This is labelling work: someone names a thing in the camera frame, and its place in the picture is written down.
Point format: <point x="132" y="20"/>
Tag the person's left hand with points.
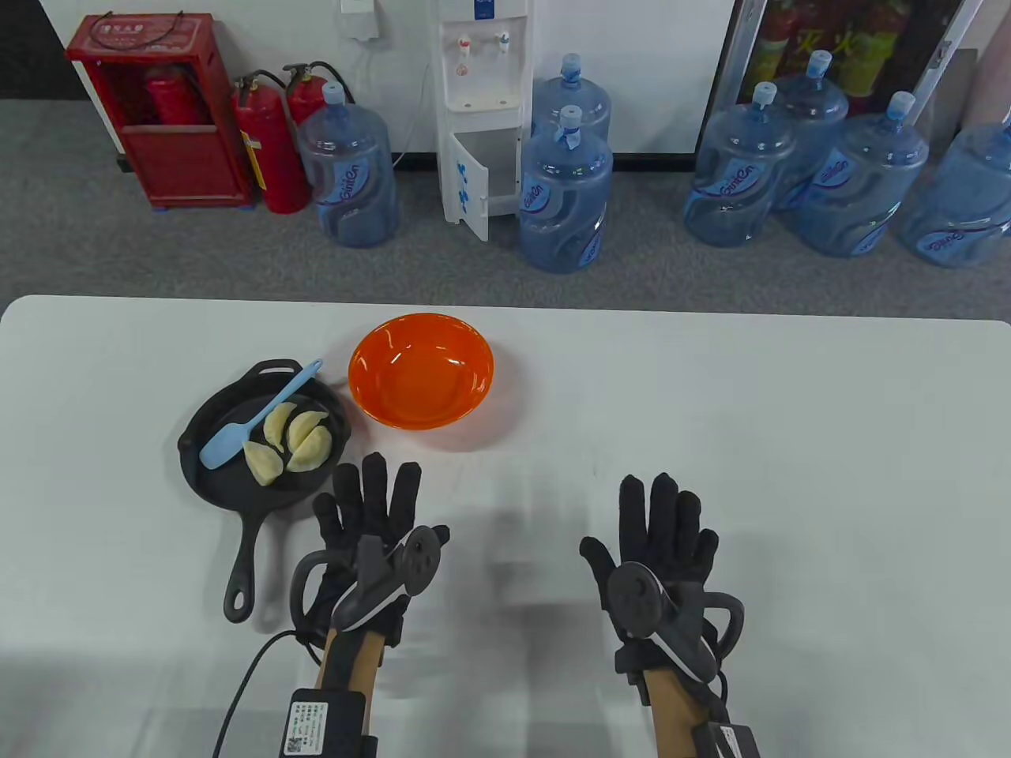
<point x="371" y="505"/>

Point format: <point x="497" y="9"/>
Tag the person's right hand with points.
<point x="663" y="529"/>

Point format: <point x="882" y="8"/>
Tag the pale yellow dumpling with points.
<point x="276" y="426"/>
<point x="262" y="464"/>
<point x="306" y="425"/>
<point x="312" y="455"/>

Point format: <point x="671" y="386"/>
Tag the orange plastic bowl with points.
<point x="419" y="379"/>

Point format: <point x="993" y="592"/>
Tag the black frying pan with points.
<point x="225" y="489"/>

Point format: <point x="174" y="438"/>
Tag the blue dessert shovel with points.
<point x="221" y="448"/>

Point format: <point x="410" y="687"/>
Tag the person's right forearm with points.
<point x="671" y="707"/>

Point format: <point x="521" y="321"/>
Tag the person's left forearm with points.
<point x="347" y="663"/>

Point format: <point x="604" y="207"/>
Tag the black right hand controller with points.
<point x="636" y="592"/>

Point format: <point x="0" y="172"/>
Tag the black hand controller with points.
<point x="367" y="596"/>
<point x="636" y="592"/>

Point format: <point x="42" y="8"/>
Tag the black left hand controller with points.
<point x="367" y="596"/>

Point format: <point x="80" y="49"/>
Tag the black left wrist box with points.
<point x="316" y="722"/>

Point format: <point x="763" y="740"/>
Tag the black wrist box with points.
<point x="316" y="722"/>
<point x="734" y="742"/>

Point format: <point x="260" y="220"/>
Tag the black right wrist box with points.
<point x="734" y="742"/>

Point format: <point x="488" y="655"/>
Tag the blue water jug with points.
<point x="861" y="189"/>
<point x="817" y="103"/>
<point x="964" y="205"/>
<point x="588" y="99"/>
<point x="565" y="205"/>
<point x="738" y="174"/>
<point x="347" y="181"/>

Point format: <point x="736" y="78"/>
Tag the large red fire extinguisher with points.
<point x="272" y="158"/>

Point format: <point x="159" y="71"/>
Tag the red fire extinguisher cabinet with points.
<point x="186" y="166"/>

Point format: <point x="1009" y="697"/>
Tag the small red fire extinguisher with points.
<point x="304" y="99"/>

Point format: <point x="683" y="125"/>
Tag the white water dispenser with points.
<point x="482" y="79"/>

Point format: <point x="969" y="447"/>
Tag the red extinguisher inside cabinet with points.
<point x="174" y="99"/>

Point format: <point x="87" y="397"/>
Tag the white framed dark poster board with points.
<point x="861" y="47"/>

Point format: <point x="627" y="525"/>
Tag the pale pink board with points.
<point x="995" y="87"/>

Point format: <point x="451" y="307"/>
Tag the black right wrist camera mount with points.
<point x="632" y="671"/>

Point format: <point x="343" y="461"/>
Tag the white wall adapter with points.
<point x="359" y="20"/>

